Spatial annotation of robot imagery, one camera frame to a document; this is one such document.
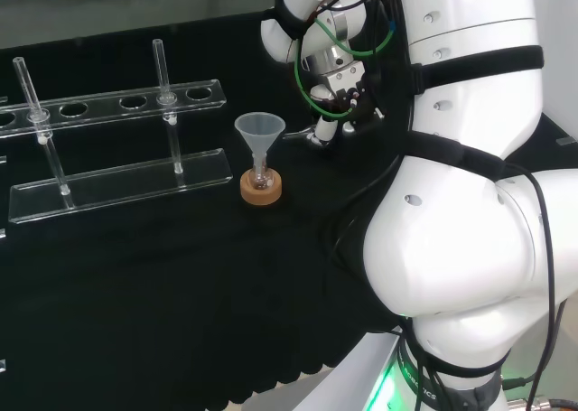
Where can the small round-bottom glass flask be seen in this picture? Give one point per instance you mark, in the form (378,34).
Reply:
(262,181)

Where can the clear acrylic funnel stand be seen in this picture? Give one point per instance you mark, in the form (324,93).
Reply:
(122,183)

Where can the clear plastic funnel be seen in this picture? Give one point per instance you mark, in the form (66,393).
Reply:
(259,128)

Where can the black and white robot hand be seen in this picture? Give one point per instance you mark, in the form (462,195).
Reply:
(345,79)

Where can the black bench cloth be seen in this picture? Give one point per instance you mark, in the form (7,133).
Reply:
(180,293)

